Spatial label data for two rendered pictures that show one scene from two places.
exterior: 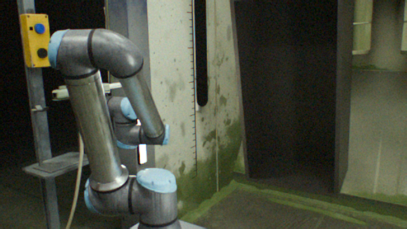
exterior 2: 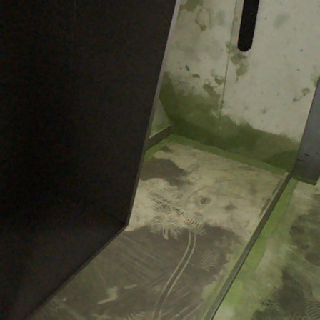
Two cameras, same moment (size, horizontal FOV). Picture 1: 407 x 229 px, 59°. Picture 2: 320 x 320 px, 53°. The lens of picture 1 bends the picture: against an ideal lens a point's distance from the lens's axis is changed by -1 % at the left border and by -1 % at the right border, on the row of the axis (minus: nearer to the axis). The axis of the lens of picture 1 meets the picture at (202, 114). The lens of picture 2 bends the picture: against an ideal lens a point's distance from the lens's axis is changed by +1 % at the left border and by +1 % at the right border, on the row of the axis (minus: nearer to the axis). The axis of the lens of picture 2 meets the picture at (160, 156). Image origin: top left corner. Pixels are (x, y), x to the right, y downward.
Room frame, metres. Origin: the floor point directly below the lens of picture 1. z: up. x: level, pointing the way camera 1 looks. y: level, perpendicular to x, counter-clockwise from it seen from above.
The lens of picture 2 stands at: (1.89, 0.19, 1.32)
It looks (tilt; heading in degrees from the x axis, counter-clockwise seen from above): 28 degrees down; 269
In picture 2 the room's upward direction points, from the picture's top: 3 degrees clockwise
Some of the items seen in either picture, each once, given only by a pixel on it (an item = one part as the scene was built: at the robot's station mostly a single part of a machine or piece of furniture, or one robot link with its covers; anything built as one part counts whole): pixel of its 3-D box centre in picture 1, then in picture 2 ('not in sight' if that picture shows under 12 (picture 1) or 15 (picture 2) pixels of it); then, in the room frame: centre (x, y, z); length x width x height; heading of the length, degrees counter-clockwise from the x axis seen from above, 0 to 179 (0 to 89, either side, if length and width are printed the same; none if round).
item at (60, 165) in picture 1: (60, 133); not in sight; (1.78, 0.73, 0.95); 0.26 x 0.15 x 0.32; 147
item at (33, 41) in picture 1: (37, 41); not in sight; (1.83, 0.82, 1.42); 0.12 x 0.06 x 0.26; 147
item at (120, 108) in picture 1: (123, 108); not in sight; (1.52, 0.34, 1.13); 0.12 x 0.09 x 0.10; 57
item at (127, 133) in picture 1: (128, 133); not in sight; (1.52, 0.32, 1.01); 0.12 x 0.09 x 0.12; 84
